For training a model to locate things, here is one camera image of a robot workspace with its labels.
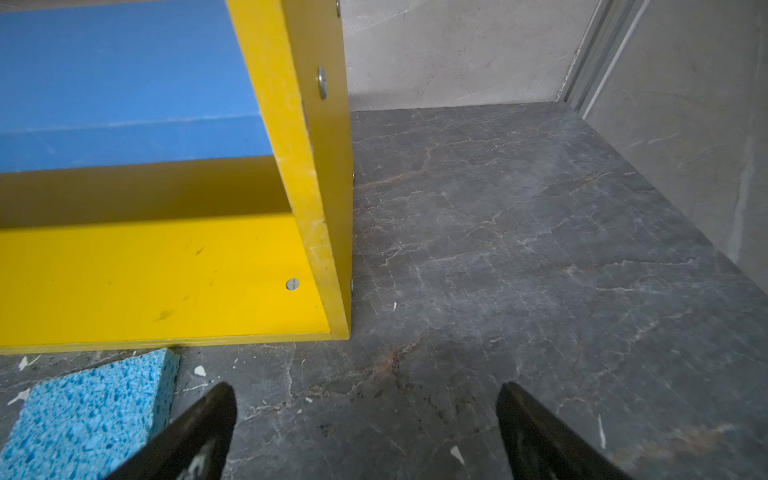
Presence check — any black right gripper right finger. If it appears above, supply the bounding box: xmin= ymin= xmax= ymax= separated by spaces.
xmin=496 ymin=382 xmax=631 ymax=480

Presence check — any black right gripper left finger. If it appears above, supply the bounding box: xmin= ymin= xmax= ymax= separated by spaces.
xmin=108 ymin=382 xmax=237 ymax=479

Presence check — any blue sponge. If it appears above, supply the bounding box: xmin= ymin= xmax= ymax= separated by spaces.
xmin=1 ymin=349 xmax=180 ymax=479

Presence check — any yellow shelf unit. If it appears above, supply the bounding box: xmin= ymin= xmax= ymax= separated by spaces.
xmin=1 ymin=1 xmax=354 ymax=354

